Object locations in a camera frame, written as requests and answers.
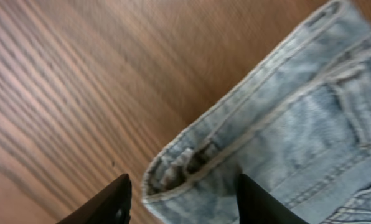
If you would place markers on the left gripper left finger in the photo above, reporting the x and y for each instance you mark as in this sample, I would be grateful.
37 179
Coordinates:
112 205

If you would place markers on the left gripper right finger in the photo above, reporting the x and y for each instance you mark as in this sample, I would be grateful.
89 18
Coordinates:
257 206

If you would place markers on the light blue denim shorts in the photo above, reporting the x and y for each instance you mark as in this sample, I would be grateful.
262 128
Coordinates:
299 125

